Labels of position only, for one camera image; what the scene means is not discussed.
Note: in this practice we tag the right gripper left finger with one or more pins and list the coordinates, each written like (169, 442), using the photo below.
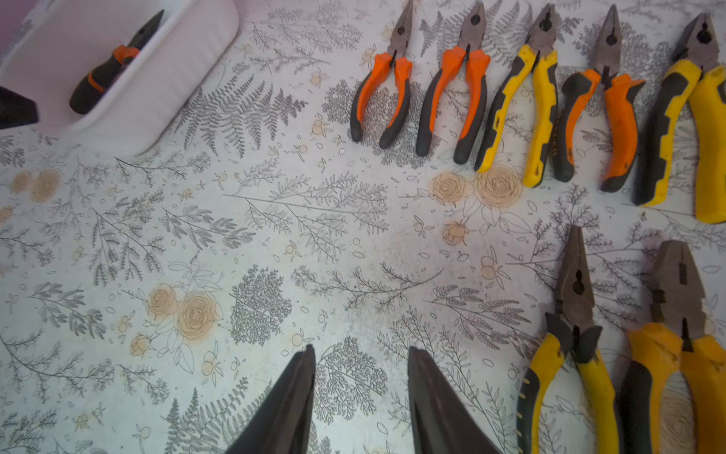
(282, 423)

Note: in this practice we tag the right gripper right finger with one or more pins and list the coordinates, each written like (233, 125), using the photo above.
(440, 422)

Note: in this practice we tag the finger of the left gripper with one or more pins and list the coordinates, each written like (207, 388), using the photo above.
(16, 110)

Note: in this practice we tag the white plastic storage box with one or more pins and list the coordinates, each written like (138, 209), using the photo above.
(73, 37)

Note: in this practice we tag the amber black combination pliers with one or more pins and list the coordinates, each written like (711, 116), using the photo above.
(675, 340)

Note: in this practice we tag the orange black long-nose pliers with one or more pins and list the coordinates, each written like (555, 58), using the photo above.
(619, 93)

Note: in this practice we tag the black orange-band small pliers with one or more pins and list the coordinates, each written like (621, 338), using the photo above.
(96, 83)

